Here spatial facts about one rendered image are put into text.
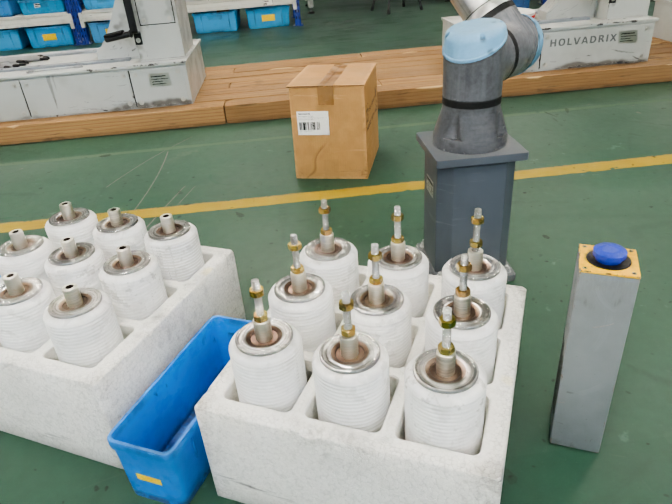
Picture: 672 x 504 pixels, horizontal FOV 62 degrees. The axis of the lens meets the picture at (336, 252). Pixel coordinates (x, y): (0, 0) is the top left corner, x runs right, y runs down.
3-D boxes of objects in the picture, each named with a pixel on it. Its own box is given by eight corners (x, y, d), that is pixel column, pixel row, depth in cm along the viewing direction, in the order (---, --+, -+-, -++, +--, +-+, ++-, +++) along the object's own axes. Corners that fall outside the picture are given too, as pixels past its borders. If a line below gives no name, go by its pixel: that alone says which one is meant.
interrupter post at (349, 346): (341, 362, 69) (339, 341, 67) (339, 349, 71) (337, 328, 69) (360, 360, 69) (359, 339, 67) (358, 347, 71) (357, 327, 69)
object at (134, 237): (136, 286, 121) (114, 210, 112) (174, 292, 118) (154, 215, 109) (106, 311, 113) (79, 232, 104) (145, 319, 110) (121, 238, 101)
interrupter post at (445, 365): (446, 383, 64) (447, 360, 63) (430, 372, 66) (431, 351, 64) (460, 372, 66) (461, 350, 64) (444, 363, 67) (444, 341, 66)
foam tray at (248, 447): (315, 334, 114) (306, 257, 105) (516, 369, 101) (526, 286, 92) (216, 496, 82) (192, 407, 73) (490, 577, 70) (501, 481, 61)
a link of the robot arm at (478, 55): (429, 97, 113) (430, 26, 106) (464, 82, 121) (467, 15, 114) (483, 105, 106) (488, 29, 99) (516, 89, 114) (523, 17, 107)
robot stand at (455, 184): (415, 248, 140) (415, 132, 125) (488, 240, 141) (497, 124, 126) (433, 289, 124) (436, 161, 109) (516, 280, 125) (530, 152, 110)
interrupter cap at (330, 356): (321, 379, 66) (320, 374, 66) (318, 338, 73) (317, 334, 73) (384, 372, 67) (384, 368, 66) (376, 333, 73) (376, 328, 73)
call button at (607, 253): (590, 253, 75) (593, 239, 74) (623, 256, 74) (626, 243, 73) (591, 268, 72) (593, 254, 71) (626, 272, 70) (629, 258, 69)
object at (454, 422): (446, 520, 69) (451, 414, 60) (390, 473, 75) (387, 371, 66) (493, 475, 74) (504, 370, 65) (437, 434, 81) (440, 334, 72)
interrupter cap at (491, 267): (468, 251, 89) (468, 247, 89) (510, 267, 84) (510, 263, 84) (438, 270, 85) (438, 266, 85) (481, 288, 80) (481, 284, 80)
